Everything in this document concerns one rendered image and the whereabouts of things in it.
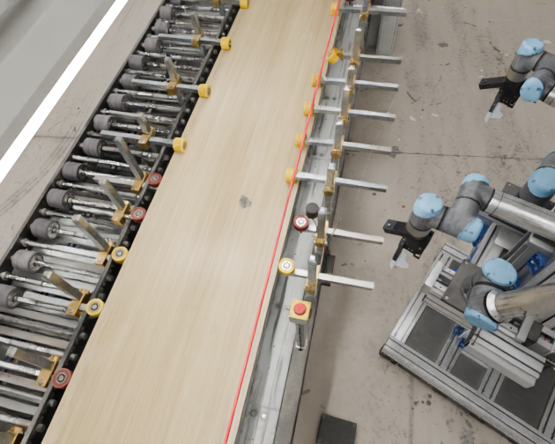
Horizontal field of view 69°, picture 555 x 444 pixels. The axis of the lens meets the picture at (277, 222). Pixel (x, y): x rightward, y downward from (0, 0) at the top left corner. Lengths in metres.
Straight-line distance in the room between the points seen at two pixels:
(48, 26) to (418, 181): 3.05
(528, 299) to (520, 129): 2.73
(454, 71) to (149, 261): 3.36
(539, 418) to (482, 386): 0.31
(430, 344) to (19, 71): 2.41
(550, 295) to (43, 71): 1.33
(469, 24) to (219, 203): 3.63
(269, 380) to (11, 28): 1.77
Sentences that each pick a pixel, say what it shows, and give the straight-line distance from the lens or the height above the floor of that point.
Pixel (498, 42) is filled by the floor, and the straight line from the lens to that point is 4.88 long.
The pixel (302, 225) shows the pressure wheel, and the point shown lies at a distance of 2.02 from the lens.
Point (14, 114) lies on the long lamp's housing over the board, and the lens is 0.56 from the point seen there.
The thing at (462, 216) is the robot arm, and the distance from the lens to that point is 1.26.
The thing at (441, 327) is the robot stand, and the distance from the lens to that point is 2.67.
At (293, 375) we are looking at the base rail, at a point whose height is 0.70.
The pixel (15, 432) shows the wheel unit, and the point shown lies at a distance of 2.17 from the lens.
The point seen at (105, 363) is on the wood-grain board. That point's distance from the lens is 1.99.
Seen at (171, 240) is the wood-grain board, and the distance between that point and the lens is 2.10.
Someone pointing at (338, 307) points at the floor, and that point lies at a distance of 2.81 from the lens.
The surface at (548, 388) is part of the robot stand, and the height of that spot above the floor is 0.21.
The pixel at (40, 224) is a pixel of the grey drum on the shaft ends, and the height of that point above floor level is 0.86.
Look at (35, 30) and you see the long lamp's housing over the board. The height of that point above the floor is 2.38.
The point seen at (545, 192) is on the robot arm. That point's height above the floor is 1.25.
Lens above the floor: 2.66
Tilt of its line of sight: 59 degrees down
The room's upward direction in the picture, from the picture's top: 7 degrees counter-clockwise
